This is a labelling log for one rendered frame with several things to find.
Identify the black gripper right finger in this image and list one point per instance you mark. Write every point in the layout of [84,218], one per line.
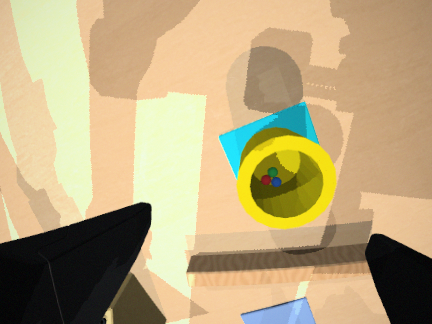
[403,280]

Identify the blue marble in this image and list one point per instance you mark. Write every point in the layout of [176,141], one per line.
[276,181]

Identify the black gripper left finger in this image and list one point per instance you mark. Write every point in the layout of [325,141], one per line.
[71,275]

